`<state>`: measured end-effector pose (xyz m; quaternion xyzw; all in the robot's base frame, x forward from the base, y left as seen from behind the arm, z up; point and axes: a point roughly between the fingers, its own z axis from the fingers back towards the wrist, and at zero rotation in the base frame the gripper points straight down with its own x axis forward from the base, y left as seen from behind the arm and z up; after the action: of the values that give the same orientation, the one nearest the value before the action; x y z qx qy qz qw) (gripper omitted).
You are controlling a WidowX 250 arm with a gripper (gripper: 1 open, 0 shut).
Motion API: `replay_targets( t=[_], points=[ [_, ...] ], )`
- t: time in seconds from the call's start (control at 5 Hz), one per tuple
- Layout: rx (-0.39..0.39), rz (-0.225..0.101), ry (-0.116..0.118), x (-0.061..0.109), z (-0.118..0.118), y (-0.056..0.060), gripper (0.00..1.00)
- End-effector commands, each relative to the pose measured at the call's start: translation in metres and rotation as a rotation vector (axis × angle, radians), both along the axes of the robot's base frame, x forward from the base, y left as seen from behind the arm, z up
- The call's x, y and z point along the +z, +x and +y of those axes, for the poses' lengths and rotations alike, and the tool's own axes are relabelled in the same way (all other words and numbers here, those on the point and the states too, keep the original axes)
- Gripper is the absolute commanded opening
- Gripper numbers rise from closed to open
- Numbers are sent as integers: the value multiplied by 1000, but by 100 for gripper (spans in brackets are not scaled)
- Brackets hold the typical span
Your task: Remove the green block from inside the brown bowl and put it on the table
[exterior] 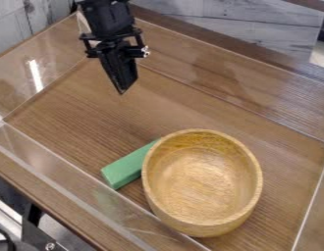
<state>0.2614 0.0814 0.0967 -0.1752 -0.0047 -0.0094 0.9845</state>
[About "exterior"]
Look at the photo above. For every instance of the green rectangular block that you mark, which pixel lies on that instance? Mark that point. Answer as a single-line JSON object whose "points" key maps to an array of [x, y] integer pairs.
{"points": [[125, 169]]}

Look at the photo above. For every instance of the clear acrylic front wall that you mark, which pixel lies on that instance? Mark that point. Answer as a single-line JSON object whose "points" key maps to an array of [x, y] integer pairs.
{"points": [[106, 219]]}

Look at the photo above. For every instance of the brown wooden bowl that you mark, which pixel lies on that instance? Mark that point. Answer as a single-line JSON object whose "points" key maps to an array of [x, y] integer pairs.
{"points": [[203, 181]]}

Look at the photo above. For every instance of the black table leg bracket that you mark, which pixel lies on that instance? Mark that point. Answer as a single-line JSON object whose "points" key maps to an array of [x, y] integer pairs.
{"points": [[33, 235]]}

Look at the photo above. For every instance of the clear acrylic corner bracket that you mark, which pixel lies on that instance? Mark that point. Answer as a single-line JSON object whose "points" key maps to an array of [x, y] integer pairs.
{"points": [[82, 23]]}

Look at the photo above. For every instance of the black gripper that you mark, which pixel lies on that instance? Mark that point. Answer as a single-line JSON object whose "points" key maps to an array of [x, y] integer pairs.
{"points": [[112, 29]]}

